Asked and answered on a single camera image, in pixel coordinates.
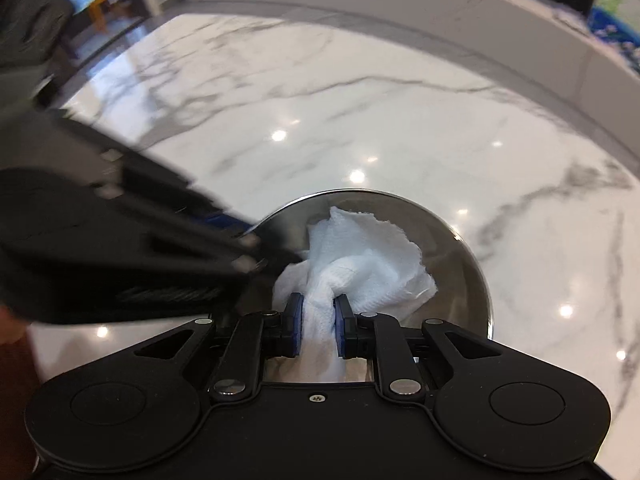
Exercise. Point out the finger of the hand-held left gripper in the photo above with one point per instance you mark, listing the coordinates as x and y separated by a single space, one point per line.
200 262
175 195

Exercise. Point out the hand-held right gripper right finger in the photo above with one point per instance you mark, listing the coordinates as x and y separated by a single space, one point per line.
341 327

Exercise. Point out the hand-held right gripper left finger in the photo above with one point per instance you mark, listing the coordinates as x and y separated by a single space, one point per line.
296 322

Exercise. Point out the stainless steel bowl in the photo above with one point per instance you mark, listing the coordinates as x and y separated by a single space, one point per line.
450 280

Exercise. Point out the orange wooden stool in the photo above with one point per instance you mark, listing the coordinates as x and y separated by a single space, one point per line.
102 7

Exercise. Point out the dark cabinet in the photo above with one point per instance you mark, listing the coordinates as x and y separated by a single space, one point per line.
30 15

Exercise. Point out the blue and green package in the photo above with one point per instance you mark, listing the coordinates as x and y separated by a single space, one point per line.
617 25

